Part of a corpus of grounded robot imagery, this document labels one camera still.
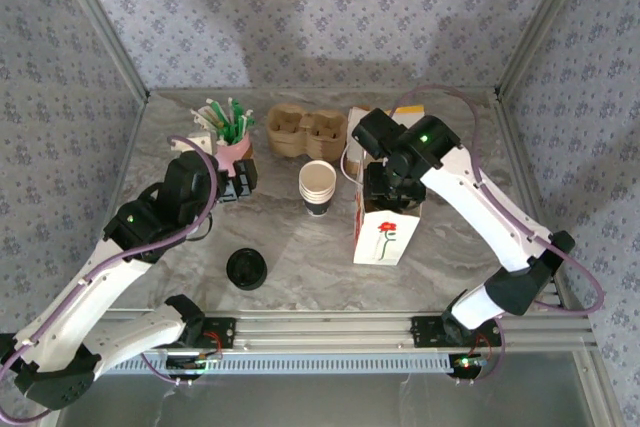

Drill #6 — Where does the white flower print paper bag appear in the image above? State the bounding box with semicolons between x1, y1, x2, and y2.
341;144;426;266

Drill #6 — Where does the pink straw holder cup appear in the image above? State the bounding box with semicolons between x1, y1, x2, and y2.
212;138;255;174

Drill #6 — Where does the stack of black cup lids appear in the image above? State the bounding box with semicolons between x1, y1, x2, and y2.
224;246;269;292

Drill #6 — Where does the stack of pulp cup carriers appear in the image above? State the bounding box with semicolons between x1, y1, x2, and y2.
266;104;349;162

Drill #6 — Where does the left controller board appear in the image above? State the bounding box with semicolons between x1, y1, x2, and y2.
165;352;224;381

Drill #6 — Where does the controller board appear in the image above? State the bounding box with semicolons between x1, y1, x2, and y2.
165;352;224;381
448;352;489;380

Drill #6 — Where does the right controller board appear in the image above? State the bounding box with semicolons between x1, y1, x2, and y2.
448;352;489;380

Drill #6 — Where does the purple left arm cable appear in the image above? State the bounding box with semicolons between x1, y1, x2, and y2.
0;135;224;421

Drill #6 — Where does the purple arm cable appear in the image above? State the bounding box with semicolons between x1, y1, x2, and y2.
389;85;605;388
0;135;224;421

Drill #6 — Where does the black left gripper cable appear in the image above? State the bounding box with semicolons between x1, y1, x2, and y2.
185;210;215;244

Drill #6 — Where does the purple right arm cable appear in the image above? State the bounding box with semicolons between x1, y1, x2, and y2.
389;85;605;388

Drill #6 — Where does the aluminium left side rail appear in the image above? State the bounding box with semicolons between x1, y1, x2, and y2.
74;96;151;316

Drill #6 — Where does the aluminium right side rail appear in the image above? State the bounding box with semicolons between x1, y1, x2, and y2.
492;91;586;313

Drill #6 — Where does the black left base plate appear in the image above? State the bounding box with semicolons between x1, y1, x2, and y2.
145;315;238;350

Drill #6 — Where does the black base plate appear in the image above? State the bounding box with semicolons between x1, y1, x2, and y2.
145;315;238;350
409;315;503;349

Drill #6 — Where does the aluminium left frame post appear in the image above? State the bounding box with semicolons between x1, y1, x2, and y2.
48;0;152;101

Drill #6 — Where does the aluminium frame post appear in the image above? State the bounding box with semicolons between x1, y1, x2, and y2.
48;0;152;101
493;0;597;99

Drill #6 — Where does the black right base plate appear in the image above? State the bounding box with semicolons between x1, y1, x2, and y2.
409;315;503;349

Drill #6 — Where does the aluminium right frame post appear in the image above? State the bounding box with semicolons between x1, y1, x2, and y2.
493;0;597;99

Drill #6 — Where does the aluminium mounting rail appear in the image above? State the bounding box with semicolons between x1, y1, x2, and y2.
53;310;600;353

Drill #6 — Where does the grey slotted cable duct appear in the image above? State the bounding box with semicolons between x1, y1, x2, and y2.
99;352;457;377

